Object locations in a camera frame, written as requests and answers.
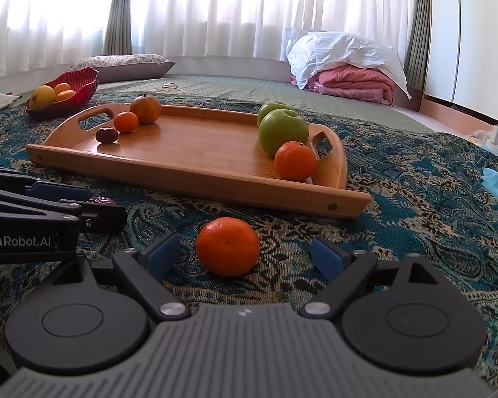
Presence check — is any dark red date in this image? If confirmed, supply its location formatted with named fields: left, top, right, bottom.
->
left=88, top=196, right=117, bottom=206
left=95, top=127, right=119, bottom=145

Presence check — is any bright orange mandarin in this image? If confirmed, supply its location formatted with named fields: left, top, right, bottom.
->
left=113, top=110, right=139, bottom=133

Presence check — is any dark rough-skinned orange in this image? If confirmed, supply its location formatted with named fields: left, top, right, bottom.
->
left=129, top=95, right=162, bottom=125

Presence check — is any large green apple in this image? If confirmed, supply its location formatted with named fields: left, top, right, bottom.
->
left=258, top=109, right=309, bottom=158

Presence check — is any small green apple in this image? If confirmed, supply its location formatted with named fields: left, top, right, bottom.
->
left=256, top=100, right=296, bottom=129

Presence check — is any orange mandarin on blanket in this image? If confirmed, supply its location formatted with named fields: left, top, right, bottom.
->
left=195, top=218, right=260, bottom=277

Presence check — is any yellow mango in bowl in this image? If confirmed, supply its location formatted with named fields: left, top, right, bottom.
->
left=28, top=85, right=56, bottom=111

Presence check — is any blue paisley blanket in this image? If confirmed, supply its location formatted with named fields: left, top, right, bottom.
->
left=0, top=106, right=498, bottom=387

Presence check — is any orange in bowl front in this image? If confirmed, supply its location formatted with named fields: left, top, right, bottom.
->
left=54, top=90, right=76, bottom=102

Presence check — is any orange in bowl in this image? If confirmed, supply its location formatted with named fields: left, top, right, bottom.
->
left=54, top=90, right=76, bottom=102
left=54, top=83, right=72, bottom=95

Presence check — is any orange in bowl rear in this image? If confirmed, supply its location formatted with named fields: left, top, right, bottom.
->
left=54, top=83, right=72, bottom=95

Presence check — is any red glass fruit bowl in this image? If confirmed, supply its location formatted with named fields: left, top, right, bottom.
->
left=26, top=67, right=100, bottom=121

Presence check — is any wooden serving tray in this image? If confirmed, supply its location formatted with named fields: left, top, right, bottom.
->
left=26, top=103, right=372, bottom=218

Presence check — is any grey floral pillow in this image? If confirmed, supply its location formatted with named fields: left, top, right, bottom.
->
left=68, top=54, right=175, bottom=84

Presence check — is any white sheer curtain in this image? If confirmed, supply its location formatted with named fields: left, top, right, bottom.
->
left=0, top=0, right=415, bottom=77

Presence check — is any green drape left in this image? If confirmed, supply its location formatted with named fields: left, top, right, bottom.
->
left=103, top=0, right=132, bottom=56

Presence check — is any green drape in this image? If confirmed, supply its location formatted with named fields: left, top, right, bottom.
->
left=404, top=0, right=432, bottom=91
left=103, top=0, right=132, bottom=56

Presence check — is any pink folded blanket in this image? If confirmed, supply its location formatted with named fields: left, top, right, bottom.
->
left=304, top=65, right=396, bottom=106

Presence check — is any green quilted mattress cover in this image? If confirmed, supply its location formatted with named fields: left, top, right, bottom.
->
left=88, top=75, right=432, bottom=134

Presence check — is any green drape right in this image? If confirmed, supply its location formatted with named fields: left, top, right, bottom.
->
left=404, top=0, right=432, bottom=91

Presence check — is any white crumpled duvet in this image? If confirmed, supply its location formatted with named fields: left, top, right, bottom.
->
left=285, top=28, right=411, bottom=99

